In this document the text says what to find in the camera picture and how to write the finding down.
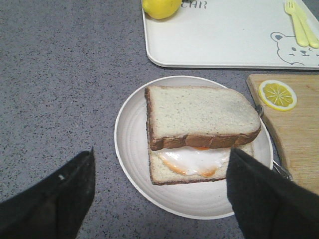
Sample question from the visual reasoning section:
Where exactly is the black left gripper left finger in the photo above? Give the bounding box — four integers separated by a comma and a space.
0, 150, 95, 239

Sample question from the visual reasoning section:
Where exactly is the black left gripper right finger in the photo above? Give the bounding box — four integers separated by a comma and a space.
226, 148, 319, 239

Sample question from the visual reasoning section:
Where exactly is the white round plate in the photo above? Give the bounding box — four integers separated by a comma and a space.
114, 75, 274, 220

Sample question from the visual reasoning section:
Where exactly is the fried egg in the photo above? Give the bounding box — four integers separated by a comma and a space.
154, 146, 230, 178

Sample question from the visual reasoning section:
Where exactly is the bread slice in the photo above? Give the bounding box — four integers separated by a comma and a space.
147, 139, 255, 186
145, 86, 261, 151

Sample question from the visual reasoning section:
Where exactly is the white rectangular tray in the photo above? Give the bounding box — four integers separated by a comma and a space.
143, 0, 319, 70

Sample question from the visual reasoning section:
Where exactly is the wooden cutting board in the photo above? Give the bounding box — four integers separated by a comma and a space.
247, 74, 319, 194

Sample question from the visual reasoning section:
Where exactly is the lemon slice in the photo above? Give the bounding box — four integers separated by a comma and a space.
258, 80, 298, 111

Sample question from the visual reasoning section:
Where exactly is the yellow plastic knife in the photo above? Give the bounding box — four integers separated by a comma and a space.
295, 3, 319, 49

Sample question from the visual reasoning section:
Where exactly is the yellow plastic fork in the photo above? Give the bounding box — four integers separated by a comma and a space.
284, 0, 309, 47

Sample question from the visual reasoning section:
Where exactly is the yellow lemon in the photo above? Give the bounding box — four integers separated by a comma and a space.
142, 0, 182, 19

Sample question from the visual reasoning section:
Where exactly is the metal cutting board handle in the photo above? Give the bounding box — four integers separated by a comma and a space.
256, 105, 293, 181

